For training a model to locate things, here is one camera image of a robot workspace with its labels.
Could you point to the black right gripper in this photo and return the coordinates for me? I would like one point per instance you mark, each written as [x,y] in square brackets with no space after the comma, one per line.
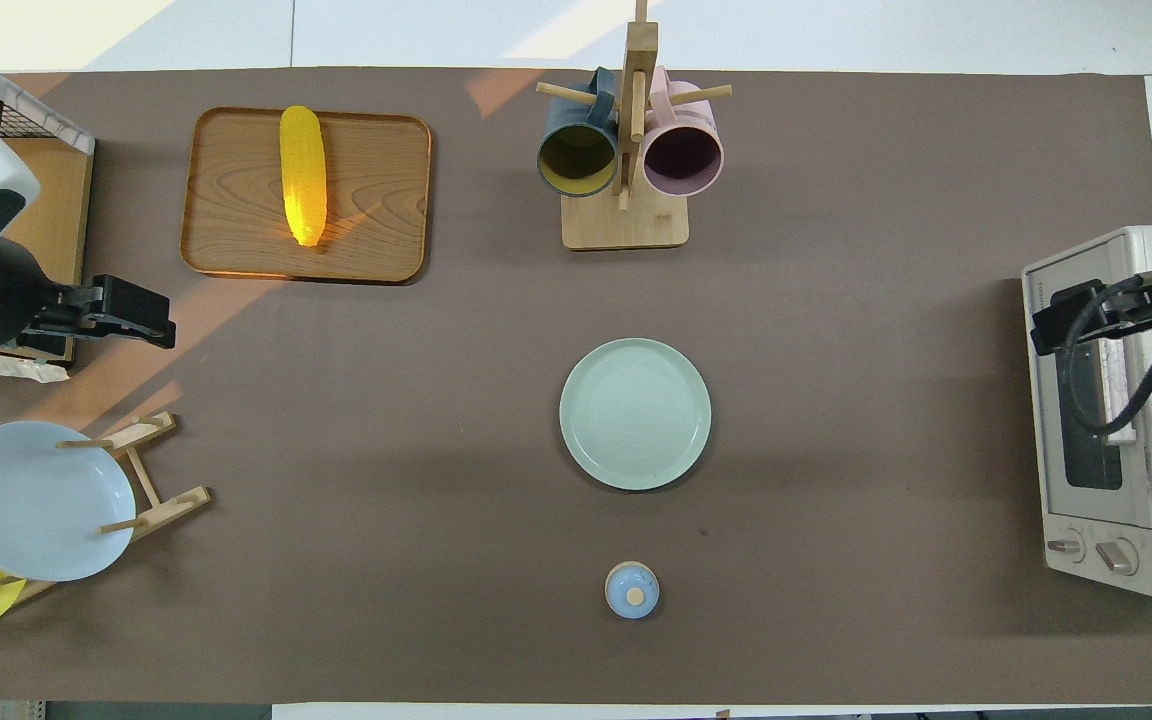
[1126,312]

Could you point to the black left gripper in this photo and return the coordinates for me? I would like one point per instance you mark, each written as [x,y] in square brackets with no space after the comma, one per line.
[126,300]

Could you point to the yellow corn cob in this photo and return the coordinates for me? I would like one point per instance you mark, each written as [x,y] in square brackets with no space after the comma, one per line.
[303,170]

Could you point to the pale green plate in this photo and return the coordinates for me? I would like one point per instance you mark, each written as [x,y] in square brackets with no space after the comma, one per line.
[636,415]

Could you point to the wooden shelf box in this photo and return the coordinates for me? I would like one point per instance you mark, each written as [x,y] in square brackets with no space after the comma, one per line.
[56,220]

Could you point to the wooden plate rack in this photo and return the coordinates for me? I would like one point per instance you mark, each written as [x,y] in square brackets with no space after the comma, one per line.
[171,505]

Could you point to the light blue plate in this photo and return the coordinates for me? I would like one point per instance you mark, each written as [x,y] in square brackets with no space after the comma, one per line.
[36,500]

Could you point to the wooden serving tray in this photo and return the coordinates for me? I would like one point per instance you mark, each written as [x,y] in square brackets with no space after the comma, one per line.
[366,200]

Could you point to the brown table mat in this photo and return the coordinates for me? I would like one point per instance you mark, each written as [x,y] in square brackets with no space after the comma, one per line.
[436,400]

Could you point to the pink mug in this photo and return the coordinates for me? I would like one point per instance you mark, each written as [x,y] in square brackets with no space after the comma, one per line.
[681,160]

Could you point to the wooden mug tree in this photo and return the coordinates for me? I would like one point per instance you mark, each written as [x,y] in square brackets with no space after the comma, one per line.
[626,225]

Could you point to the dark blue mug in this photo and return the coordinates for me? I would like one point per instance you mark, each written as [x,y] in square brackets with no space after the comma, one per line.
[576,160]

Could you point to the small blue jar cork lid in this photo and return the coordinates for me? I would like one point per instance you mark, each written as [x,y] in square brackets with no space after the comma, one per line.
[632,590]

